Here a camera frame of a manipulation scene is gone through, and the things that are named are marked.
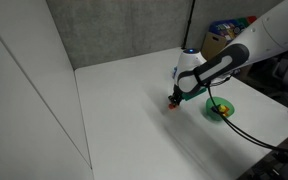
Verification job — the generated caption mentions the orange block in bowl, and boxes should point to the orange block in bowl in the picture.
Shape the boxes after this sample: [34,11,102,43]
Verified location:
[224,111,232,117]

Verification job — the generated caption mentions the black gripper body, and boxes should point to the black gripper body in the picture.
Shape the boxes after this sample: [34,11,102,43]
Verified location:
[171,85,183,104]

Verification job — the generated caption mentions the black office chair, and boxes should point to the black office chair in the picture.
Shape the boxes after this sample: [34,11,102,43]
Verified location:
[246,51,288,106]

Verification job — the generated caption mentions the cardboard box with toys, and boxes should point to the cardboard box with toys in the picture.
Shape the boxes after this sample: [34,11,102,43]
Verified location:
[201,16,257,60]

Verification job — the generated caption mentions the yellow block in bowl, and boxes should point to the yellow block in bowl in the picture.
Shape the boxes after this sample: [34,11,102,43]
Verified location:
[219,105,227,113]

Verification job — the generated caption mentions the black tripod stand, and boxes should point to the black tripod stand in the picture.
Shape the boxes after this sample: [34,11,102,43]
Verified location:
[181,0,196,49]

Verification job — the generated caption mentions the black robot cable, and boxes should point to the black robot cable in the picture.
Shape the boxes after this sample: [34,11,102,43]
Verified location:
[206,76,288,154]

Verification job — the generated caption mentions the green bowl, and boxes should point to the green bowl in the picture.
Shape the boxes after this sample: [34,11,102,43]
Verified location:
[205,97,235,121]

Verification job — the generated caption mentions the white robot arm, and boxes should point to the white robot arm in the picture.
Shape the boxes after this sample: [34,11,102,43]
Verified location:
[168,0,288,108]

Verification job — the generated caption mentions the orange dice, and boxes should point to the orange dice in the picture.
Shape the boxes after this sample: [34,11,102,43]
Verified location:
[168,104,177,110]

